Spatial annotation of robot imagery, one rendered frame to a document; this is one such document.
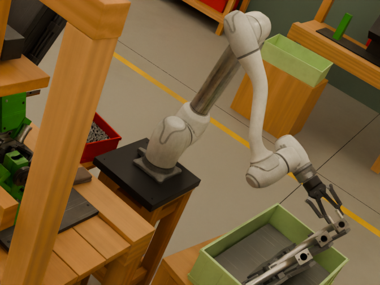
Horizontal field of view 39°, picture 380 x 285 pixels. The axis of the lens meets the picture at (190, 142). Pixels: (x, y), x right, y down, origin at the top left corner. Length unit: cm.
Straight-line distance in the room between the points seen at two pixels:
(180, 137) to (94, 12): 130
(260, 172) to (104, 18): 116
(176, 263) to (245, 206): 198
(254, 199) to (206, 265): 221
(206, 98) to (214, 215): 161
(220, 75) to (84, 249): 98
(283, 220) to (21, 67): 148
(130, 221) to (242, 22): 92
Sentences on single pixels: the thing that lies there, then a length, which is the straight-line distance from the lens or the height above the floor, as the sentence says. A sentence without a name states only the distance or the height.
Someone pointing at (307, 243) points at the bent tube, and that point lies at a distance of 231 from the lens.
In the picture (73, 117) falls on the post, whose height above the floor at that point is 163.
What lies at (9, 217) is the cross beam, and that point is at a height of 123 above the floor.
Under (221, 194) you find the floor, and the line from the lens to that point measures 424.
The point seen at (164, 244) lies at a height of 44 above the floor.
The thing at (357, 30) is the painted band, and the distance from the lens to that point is 718.
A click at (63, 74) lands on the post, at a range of 135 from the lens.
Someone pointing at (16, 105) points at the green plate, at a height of 117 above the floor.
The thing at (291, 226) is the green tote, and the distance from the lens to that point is 265.
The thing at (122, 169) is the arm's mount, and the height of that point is 89.
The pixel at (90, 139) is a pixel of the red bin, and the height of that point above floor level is 89.
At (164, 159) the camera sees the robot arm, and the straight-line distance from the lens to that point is 250.
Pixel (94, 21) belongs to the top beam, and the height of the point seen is 189.
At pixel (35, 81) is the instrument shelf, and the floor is 153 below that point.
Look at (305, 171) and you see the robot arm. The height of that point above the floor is 129.
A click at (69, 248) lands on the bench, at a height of 88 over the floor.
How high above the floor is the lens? 236
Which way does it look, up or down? 30 degrees down
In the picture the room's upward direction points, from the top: 23 degrees clockwise
